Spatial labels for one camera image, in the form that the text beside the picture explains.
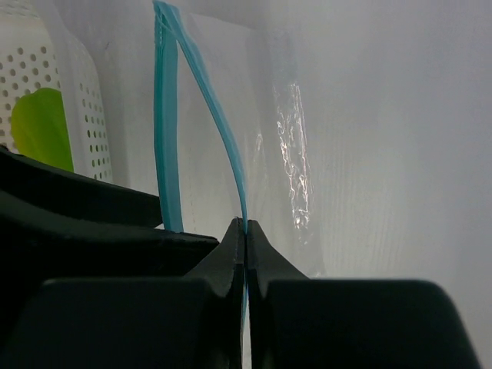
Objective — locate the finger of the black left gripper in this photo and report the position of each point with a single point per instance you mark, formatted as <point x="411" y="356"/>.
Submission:
<point x="38" y="245"/>
<point x="76" y="196"/>

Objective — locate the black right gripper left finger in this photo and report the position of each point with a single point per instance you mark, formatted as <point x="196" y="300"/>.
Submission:
<point x="188" y="321"/>

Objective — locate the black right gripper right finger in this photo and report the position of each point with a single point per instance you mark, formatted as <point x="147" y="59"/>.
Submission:
<point x="299" y="322"/>

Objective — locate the clear teal-zipper zip bag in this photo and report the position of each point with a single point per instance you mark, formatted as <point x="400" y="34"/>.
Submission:
<point x="364" y="128"/>

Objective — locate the green toy pepper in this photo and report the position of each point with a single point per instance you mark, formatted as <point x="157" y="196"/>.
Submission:
<point x="40" y="130"/>

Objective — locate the white perforated plastic basket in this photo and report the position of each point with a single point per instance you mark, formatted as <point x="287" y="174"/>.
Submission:
<point x="38" y="51"/>

